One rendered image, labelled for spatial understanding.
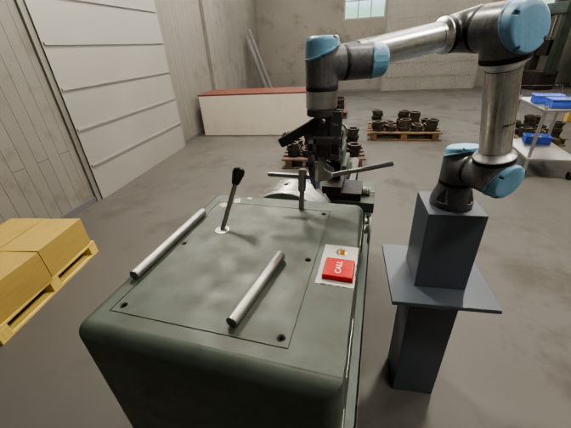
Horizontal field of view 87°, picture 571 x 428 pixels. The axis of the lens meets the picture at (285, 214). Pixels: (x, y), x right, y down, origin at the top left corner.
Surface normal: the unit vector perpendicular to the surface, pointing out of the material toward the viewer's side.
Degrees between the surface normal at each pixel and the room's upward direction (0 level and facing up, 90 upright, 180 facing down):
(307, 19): 90
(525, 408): 0
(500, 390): 0
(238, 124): 90
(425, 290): 0
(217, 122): 90
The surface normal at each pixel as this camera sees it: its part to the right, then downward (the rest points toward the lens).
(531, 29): 0.22, 0.35
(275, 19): -0.18, 0.49
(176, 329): -0.05, -0.87
